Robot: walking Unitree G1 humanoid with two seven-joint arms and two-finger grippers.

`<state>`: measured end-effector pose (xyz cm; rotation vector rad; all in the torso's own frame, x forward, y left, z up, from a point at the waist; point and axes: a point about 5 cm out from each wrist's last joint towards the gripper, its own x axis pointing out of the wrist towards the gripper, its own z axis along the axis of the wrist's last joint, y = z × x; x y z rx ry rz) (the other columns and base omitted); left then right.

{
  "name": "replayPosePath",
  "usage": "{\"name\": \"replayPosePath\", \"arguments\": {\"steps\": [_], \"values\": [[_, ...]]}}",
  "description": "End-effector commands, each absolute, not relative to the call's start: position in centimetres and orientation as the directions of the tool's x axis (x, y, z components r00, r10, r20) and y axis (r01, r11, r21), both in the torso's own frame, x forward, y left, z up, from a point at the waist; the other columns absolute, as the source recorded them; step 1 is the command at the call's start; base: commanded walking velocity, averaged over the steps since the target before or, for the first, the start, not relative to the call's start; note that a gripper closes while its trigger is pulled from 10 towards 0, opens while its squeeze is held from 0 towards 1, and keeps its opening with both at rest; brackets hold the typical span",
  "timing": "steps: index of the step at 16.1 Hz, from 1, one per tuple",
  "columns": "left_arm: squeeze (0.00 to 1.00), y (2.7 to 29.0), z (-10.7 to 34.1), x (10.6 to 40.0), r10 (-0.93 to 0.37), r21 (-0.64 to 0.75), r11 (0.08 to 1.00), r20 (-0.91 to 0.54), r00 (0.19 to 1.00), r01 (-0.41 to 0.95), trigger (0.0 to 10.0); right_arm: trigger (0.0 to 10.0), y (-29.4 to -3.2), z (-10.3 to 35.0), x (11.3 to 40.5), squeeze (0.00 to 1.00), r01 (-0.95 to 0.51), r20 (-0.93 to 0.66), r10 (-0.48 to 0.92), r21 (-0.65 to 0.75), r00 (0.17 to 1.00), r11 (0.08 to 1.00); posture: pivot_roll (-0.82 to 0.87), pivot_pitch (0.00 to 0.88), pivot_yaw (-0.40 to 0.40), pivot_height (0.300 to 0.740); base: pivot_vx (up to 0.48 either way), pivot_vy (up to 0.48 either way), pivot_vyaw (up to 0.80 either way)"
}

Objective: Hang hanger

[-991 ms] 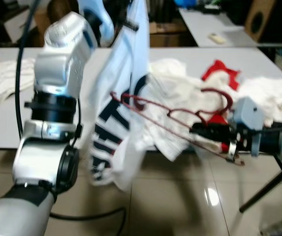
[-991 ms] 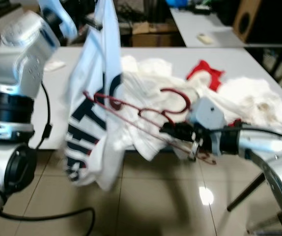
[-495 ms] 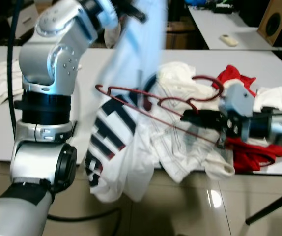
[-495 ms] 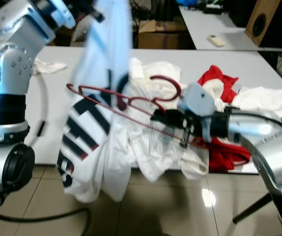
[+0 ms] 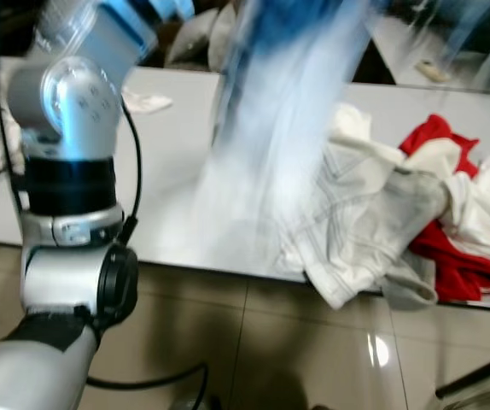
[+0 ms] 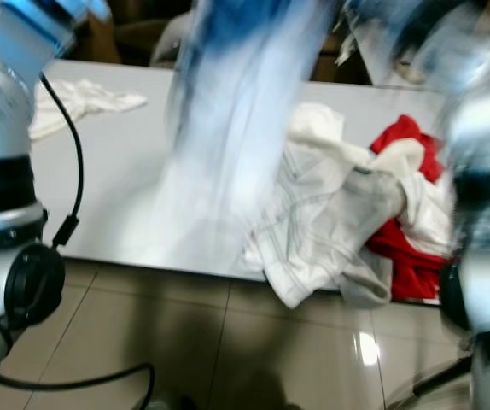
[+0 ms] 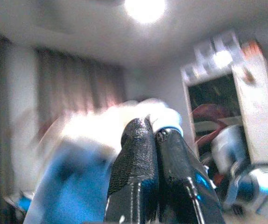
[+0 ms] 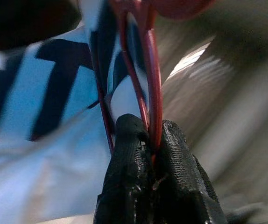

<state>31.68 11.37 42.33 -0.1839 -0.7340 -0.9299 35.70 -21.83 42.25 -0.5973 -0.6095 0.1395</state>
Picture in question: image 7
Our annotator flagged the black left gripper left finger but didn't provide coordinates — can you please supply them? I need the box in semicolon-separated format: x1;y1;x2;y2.
105;116;160;224

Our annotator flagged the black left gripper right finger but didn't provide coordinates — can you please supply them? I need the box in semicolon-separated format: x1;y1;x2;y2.
156;129;226;224

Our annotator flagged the white t-shirt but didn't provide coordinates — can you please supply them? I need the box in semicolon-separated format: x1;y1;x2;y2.
23;99;183;224

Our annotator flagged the thick red plastic hanger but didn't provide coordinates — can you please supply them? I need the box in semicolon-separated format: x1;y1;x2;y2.
192;104;233;147

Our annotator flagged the white glass-door cabinet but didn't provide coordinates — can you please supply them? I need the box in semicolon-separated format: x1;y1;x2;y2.
180;30;268;165

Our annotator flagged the round ceiling lamp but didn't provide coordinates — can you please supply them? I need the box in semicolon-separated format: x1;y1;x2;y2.
124;0;167;24

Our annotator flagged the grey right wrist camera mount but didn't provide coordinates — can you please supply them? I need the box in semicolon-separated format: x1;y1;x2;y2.
212;126;249;173

